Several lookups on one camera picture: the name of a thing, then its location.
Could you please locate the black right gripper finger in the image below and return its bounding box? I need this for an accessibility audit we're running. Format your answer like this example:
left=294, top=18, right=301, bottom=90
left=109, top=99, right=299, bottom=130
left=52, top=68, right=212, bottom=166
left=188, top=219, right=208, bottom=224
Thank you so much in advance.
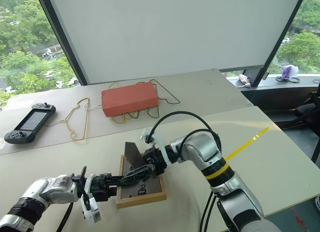
left=134, top=172, right=157, bottom=186
left=123, top=165, right=152, bottom=184

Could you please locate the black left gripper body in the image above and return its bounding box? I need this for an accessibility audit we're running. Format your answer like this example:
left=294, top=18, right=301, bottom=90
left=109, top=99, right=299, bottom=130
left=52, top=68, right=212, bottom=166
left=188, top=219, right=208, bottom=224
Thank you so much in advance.
left=89, top=172, right=118, bottom=203

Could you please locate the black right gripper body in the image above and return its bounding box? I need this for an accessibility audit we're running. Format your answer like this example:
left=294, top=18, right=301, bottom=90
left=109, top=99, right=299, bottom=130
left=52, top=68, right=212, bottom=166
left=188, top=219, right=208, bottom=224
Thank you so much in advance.
left=143, top=147, right=168, bottom=178

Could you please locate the wooden picture frame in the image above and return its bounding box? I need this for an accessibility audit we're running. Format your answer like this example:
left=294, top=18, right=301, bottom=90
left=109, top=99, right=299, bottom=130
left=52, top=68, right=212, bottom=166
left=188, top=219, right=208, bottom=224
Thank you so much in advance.
left=116, top=141, right=168, bottom=209

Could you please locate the black board stand foot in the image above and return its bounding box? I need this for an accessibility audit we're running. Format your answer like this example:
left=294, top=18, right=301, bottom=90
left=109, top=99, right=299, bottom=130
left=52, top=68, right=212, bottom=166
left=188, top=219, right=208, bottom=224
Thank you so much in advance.
left=242, top=67, right=270, bottom=88

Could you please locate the orange cardboard box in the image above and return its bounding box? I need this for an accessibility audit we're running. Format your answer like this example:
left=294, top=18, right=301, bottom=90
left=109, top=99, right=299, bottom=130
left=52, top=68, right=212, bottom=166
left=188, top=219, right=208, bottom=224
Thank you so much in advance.
left=101, top=82, right=159, bottom=117

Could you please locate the yellow plastic strip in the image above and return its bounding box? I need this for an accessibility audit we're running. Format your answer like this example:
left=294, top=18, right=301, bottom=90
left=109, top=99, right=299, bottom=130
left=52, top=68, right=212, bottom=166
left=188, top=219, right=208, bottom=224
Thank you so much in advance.
left=224, top=127, right=271, bottom=162

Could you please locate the black handheld game console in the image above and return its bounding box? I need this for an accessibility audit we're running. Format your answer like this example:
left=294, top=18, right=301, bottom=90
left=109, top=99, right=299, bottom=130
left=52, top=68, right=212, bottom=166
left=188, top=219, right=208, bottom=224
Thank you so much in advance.
left=4, top=102, right=57, bottom=144

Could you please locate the pink folded umbrella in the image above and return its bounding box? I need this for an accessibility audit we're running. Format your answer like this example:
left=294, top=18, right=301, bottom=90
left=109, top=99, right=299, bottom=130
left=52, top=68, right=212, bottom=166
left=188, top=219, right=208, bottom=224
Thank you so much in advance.
left=237, top=74, right=252, bottom=89

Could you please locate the large white board panel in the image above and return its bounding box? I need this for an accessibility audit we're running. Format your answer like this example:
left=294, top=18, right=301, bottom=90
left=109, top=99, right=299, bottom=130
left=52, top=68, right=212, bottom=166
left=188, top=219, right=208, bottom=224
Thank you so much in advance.
left=34, top=0, right=308, bottom=87

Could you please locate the black office chair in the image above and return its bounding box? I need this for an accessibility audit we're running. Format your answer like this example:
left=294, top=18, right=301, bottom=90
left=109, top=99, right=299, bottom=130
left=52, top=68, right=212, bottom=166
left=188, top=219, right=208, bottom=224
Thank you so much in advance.
left=281, top=80, right=320, bottom=165

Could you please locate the purple and white bag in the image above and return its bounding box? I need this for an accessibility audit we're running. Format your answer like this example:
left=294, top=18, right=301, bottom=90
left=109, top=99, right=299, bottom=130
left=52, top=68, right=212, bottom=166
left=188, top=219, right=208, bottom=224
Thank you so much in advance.
left=281, top=64, right=300, bottom=80

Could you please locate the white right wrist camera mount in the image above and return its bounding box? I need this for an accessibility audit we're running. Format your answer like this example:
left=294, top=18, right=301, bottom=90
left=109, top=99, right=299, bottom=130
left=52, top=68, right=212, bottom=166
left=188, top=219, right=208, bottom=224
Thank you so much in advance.
left=139, top=128, right=174, bottom=165

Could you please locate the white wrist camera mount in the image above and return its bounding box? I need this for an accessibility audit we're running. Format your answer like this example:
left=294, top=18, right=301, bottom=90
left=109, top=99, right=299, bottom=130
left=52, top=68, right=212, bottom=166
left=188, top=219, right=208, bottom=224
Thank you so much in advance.
left=79, top=173, right=102, bottom=226
left=139, top=128, right=174, bottom=165

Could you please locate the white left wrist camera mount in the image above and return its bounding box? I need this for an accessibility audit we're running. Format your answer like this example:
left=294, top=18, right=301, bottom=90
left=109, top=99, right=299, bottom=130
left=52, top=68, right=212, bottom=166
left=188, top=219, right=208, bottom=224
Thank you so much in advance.
left=79, top=173, right=102, bottom=226

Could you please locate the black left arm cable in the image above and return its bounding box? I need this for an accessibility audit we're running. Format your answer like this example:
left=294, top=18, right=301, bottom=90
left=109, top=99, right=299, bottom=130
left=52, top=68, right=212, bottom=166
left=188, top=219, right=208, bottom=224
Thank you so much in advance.
left=55, top=202, right=74, bottom=232

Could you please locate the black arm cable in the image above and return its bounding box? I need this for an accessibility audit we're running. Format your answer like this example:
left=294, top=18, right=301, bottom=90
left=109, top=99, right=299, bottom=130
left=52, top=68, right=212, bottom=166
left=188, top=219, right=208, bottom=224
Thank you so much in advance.
left=149, top=111, right=222, bottom=232
left=55, top=202, right=74, bottom=232

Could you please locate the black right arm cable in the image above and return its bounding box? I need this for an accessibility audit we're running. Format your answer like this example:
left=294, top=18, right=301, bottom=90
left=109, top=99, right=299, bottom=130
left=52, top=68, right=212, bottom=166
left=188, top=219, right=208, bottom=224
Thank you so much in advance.
left=149, top=111, right=222, bottom=232

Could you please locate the green wire hanger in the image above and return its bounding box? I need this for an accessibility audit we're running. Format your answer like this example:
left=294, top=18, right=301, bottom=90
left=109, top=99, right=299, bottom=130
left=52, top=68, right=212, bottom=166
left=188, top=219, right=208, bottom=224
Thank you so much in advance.
left=124, top=79, right=181, bottom=120

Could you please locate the yellow wire hanger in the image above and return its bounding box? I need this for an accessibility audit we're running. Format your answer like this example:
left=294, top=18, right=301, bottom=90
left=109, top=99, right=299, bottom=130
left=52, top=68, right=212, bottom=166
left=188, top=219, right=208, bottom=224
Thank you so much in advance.
left=64, top=97, right=91, bottom=142

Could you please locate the black cable coil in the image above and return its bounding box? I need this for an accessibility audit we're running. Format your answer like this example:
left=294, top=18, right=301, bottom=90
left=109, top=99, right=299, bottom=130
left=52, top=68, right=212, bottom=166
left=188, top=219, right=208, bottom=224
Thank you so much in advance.
left=275, top=76, right=301, bottom=83

